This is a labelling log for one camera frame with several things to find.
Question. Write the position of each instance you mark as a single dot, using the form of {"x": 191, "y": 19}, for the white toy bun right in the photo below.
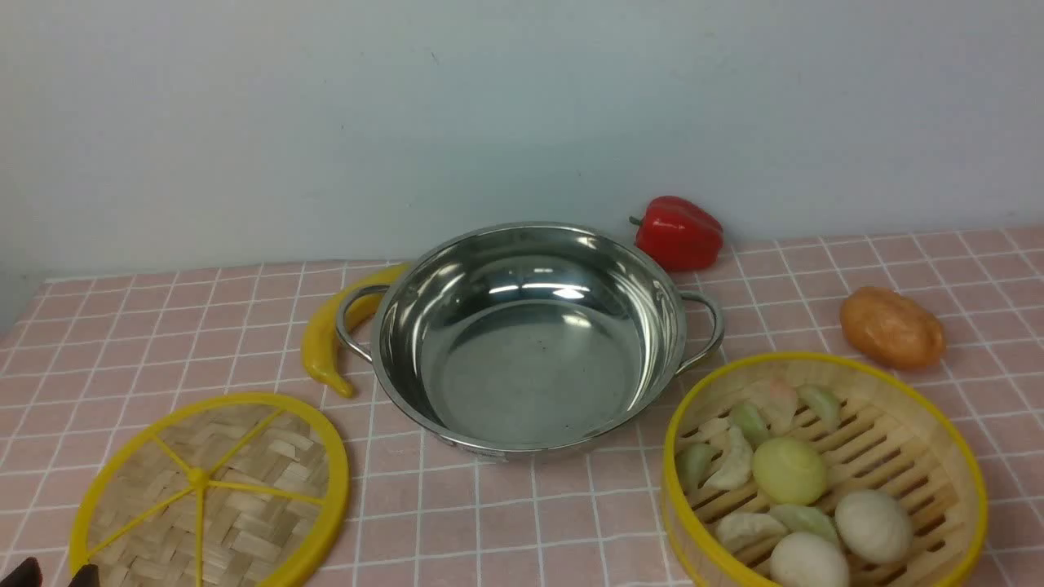
{"x": 874, "y": 526}

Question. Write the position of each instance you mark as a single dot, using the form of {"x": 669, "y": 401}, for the white toy dumpling left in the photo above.
{"x": 736, "y": 467}

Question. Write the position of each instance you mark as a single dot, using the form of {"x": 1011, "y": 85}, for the stainless steel pot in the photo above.
{"x": 526, "y": 338}

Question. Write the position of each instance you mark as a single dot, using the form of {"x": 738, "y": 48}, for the pink checkered tablecloth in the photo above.
{"x": 88, "y": 364}

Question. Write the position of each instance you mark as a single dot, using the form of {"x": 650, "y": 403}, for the yellow bamboo steamer basket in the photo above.
{"x": 890, "y": 439}

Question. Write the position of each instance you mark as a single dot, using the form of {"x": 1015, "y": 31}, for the pink toy dumpling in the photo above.
{"x": 778, "y": 404}

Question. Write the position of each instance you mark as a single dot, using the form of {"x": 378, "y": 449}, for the yellow-green toy bun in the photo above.
{"x": 790, "y": 471}

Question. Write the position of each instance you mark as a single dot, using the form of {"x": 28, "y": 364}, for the yellow toy banana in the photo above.
{"x": 320, "y": 343}

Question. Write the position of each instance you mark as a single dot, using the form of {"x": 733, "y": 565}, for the white toy dumpling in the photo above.
{"x": 741, "y": 529}
{"x": 736, "y": 467}

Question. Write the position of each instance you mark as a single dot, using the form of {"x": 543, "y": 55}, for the orange toy potato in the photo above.
{"x": 892, "y": 329}

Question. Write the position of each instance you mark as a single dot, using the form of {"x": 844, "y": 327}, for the green toy dumpling middle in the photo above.
{"x": 746, "y": 417}

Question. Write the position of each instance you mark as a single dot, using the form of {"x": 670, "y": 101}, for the green toy dumpling back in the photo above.
{"x": 823, "y": 403}

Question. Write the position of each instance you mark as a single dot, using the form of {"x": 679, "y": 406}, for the yellow woven steamer lid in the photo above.
{"x": 249, "y": 489}

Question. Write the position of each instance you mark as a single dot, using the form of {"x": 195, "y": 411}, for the white toy bun front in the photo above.
{"x": 805, "y": 559}

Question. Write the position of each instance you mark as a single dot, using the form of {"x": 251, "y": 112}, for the red toy bell pepper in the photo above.
{"x": 679, "y": 235}

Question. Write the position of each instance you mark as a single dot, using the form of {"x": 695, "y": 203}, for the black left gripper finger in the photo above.
{"x": 86, "y": 576}
{"x": 27, "y": 574}

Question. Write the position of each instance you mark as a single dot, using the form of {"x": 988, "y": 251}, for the green toy dumpling left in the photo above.
{"x": 692, "y": 463}

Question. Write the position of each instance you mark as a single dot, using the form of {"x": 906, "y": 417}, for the green toy dumpling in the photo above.
{"x": 746, "y": 417}
{"x": 823, "y": 403}
{"x": 692, "y": 463}
{"x": 801, "y": 518}

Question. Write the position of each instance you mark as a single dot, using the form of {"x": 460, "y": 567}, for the green toy dumpling centre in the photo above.
{"x": 801, "y": 518}

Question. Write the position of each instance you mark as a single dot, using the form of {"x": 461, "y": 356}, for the white toy bun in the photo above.
{"x": 805, "y": 559}
{"x": 874, "y": 526}

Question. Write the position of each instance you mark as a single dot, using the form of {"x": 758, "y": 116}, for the white toy dumpling front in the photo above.
{"x": 741, "y": 529}

